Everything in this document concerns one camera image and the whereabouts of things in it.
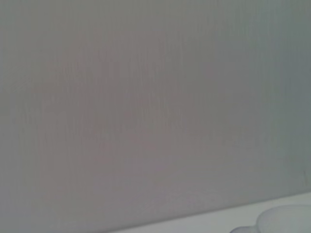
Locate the clear plastic measuring cup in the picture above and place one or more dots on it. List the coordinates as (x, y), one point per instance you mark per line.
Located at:
(286, 221)

